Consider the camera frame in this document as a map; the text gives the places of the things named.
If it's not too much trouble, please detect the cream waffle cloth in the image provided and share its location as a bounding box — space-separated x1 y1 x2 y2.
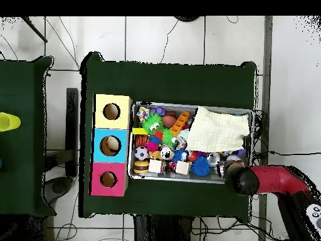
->
186 105 251 153

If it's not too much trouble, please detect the silver mesh bin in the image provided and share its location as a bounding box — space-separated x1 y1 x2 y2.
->
127 101 255 185

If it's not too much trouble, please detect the wooden box with three holes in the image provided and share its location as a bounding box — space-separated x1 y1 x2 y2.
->
88 94 133 197

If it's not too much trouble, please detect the green spiky ball with eyes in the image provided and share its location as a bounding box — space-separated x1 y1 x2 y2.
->
141 112 164 136

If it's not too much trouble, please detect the orange plastic block with holes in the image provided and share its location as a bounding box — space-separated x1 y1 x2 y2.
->
169 110 191 137

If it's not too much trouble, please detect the small soccer ball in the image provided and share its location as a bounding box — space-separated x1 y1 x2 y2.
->
134 145 149 161

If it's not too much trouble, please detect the small wooden block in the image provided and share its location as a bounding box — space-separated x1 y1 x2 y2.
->
147 158 163 174

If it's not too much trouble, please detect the toy hamburger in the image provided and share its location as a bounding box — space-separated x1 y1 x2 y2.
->
132 159 150 174

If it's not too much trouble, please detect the large wooden block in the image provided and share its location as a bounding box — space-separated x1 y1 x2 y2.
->
174 160 190 176

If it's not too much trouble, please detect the dark green tablecloth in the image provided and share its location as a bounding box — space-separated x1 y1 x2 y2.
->
0 55 56 217
78 51 258 218

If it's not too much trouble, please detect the blue spiky ball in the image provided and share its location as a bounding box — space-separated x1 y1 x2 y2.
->
189 156 212 177

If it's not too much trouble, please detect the white baseball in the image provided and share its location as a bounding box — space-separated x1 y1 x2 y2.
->
226 153 242 163

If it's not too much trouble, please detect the yellow-green cup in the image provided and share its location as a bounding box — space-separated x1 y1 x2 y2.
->
0 112 22 132

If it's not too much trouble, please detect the black rod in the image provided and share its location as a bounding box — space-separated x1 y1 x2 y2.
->
21 16 48 43

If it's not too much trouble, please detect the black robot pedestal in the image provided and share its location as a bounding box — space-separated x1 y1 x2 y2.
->
132 214 194 241

